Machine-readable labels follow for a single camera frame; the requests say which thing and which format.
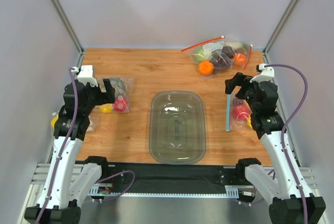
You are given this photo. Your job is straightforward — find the green fake cabbage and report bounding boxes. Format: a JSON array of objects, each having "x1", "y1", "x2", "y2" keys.
[{"x1": 194, "y1": 49, "x2": 208, "y2": 63}]

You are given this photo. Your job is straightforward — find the fake purple grapes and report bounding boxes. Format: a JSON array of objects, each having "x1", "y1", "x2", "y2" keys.
[{"x1": 210, "y1": 46, "x2": 234, "y2": 70}]

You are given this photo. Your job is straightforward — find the clear bag with mushroom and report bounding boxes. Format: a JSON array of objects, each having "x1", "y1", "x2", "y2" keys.
[{"x1": 98, "y1": 77, "x2": 134, "y2": 113}]

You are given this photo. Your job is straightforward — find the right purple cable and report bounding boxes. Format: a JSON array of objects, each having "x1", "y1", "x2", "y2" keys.
[{"x1": 265, "y1": 63, "x2": 310, "y2": 224}]

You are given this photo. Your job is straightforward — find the red spotted fake mushroom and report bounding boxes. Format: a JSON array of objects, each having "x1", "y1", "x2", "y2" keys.
[{"x1": 113, "y1": 95, "x2": 128, "y2": 112}]

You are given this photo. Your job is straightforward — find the red fake apple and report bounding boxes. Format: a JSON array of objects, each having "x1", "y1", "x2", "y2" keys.
[{"x1": 232, "y1": 104, "x2": 249, "y2": 121}]

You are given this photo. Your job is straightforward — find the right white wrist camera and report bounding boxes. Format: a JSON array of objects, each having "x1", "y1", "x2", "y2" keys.
[{"x1": 250, "y1": 64, "x2": 275, "y2": 83}]

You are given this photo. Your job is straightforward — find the yellow fake pepper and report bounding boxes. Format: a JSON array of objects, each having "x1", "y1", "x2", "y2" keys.
[{"x1": 99, "y1": 104, "x2": 113, "y2": 113}]

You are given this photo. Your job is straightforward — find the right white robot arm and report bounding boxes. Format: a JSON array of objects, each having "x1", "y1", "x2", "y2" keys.
[{"x1": 225, "y1": 73, "x2": 326, "y2": 223}]

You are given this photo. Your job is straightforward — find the orange fake tangerine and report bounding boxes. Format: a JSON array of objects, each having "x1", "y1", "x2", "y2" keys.
[{"x1": 198, "y1": 61, "x2": 214, "y2": 76}]

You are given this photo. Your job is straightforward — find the red zip bag back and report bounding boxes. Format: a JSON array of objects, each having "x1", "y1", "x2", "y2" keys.
[{"x1": 181, "y1": 36, "x2": 253, "y2": 80}]

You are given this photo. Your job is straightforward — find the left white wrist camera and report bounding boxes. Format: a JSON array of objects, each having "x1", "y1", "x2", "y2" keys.
[{"x1": 70, "y1": 65, "x2": 99, "y2": 87}]

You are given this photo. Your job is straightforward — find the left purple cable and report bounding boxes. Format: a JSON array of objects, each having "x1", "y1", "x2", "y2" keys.
[{"x1": 33, "y1": 66, "x2": 79, "y2": 224}]

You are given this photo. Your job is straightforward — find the clear bag far left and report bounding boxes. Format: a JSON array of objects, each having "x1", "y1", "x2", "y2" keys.
[{"x1": 51, "y1": 112, "x2": 99, "y2": 132}]

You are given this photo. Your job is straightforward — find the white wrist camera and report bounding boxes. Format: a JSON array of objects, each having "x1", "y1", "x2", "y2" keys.
[
  {"x1": 250, "y1": 64, "x2": 275, "y2": 83},
  {"x1": 70, "y1": 65, "x2": 99, "y2": 87}
]

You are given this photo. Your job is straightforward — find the blue zip top bag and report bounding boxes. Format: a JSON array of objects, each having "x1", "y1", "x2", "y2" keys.
[{"x1": 225, "y1": 92, "x2": 252, "y2": 132}]

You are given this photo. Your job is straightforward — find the purple cable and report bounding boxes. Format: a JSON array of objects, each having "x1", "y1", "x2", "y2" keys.
[
  {"x1": 265, "y1": 63, "x2": 310, "y2": 224},
  {"x1": 33, "y1": 66, "x2": 79, "y2": 224}
]

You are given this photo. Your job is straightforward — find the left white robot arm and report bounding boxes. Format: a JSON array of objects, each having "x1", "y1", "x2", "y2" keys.
[{"x1": 24, "y1": 78, "x2": 115, "y2": 223}]

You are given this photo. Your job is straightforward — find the black base strip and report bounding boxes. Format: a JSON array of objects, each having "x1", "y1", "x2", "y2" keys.
[{"x1": 98, "y1": 162, "x2": 251, "y2": 195}]

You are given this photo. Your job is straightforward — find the clear plastic tub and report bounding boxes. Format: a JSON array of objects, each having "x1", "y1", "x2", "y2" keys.
[{"x1": 149, "y1": 91, "x2": 206, "y2": 164}]

